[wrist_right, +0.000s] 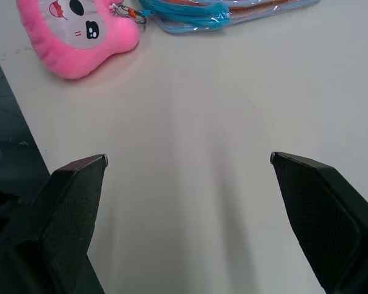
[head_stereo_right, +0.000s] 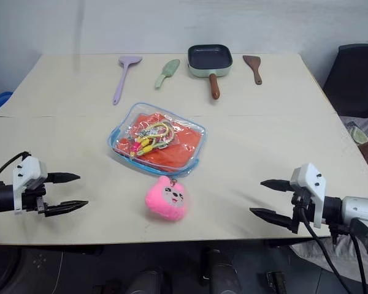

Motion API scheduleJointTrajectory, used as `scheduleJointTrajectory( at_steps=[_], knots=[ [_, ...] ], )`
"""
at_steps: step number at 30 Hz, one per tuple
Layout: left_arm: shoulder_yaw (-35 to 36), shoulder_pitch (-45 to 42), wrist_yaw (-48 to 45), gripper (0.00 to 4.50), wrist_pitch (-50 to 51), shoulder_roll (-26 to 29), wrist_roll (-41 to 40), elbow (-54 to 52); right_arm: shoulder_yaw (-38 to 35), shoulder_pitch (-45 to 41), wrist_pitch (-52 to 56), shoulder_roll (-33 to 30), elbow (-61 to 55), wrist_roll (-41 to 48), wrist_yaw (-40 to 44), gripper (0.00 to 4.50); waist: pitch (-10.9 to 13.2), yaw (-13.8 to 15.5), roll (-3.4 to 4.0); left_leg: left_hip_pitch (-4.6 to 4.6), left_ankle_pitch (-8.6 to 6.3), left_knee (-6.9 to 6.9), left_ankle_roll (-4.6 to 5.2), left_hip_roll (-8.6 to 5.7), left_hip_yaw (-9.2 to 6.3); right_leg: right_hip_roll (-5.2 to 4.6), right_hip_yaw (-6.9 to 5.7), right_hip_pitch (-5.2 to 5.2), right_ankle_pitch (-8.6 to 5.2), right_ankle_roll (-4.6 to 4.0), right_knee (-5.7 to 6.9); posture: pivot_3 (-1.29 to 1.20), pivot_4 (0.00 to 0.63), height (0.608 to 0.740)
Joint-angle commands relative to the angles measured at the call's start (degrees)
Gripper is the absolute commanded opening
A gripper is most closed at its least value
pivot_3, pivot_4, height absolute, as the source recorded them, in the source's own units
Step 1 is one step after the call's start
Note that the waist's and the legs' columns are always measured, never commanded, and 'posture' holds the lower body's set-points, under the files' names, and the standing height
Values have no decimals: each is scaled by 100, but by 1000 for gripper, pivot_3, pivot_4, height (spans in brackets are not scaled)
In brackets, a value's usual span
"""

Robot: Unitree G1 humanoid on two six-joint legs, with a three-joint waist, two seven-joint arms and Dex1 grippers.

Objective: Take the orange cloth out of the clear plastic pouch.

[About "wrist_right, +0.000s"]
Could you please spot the pink plush toy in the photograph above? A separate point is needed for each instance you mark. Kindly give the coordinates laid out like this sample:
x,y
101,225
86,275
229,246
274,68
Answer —
x,y
79,33

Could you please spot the orange and silver carabiner clip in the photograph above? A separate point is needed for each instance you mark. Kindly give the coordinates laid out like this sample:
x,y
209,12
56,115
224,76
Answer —
x,y
132,13

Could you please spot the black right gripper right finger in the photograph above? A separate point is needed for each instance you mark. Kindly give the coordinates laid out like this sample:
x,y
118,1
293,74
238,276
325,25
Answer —
x,y
322,220

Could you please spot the clear blue-trimmed pouch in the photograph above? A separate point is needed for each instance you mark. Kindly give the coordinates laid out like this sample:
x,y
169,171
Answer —
x,y
208,15

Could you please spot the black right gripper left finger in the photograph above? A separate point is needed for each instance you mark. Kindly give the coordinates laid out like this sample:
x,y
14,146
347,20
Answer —
x,y
64,220

